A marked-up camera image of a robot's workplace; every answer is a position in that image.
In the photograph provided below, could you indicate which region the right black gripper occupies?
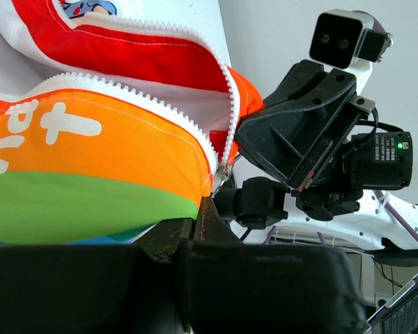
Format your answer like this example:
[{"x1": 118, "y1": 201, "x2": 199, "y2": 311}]
[{"x1": 235, "y1": 59, "x2": 413, "y2": 221}]

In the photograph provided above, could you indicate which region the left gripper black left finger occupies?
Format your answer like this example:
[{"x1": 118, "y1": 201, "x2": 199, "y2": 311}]
[{"x1": 0, "y1": 219, "x2": 192, "y2": 333}]

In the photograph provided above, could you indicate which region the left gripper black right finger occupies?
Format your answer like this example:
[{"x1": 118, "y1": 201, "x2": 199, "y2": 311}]
[{"x1": 178, "y1": 197, "x2": 366, "y2": 333}]

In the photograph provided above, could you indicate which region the colourful rainbow children's jacket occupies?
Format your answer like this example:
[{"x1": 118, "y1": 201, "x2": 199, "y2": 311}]
[{"x1": 0, "y1": 1, "x2": 264, "y2": 245}]

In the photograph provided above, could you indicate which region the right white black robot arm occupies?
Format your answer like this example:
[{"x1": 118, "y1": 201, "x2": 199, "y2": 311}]
[{"x1": 214, "y1": 60, "x2": 418, "y2": 267}]

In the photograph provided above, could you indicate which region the grey keyboard background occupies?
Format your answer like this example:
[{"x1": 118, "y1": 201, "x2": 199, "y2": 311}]
[{"x1": 364, "y1": 273, "x2": 418, "y2": 334}]

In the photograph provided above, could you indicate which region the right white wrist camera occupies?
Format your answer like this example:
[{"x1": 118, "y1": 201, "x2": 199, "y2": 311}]
[{"x1": 309, "y1": 9, "x2": 394, "y2": 94}]

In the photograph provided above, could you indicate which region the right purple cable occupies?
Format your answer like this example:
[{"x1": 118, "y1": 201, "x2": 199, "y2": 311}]
[{"x1": 264, "y1": 10, "x2": 418, "y2": 250}]

